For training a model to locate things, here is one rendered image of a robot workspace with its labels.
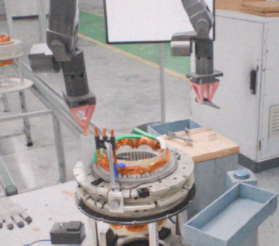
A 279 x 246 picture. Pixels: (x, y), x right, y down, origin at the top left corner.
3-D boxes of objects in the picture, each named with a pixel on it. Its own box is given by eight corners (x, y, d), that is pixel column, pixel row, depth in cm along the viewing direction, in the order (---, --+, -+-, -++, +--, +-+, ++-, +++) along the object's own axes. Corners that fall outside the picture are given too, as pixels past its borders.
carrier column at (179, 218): (174, 243, 137) (172, 183, 129) (181, 241, 138) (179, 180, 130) (178, 247, 135) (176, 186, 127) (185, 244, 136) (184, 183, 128)
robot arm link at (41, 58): (62, 43, 99) (72, 19, 104) (13, 44, 100) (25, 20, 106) (78, 83, 108) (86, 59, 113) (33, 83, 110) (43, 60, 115)
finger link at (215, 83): (190, 103, 144) (189, 74, 140) (209, 99, 147) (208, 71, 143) (200, 108, 138) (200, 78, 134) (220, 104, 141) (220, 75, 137)
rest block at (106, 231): (114, 237, 137) (113, 223, 135) (107, 247, 132) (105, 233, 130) (101, 235, 138) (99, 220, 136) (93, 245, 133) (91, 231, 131)
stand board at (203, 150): (157, 143, 149) (157, 136, 148) (207, 132, 156) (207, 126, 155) (186, 165, 132) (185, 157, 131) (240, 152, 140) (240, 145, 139)
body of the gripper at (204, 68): (184, 79, 140) (184, 55, 137) (213, 74, 144) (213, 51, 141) (195, 83, 134) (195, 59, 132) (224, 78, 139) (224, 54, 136)
